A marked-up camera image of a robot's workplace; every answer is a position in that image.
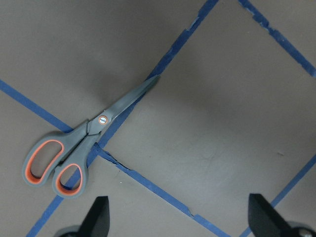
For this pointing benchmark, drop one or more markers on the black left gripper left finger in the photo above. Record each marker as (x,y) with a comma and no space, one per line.
(95,224)

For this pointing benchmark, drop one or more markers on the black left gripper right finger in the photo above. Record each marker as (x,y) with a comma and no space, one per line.
(265,221)

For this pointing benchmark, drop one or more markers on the grey orange scissors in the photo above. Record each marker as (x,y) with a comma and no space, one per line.
(76,145)

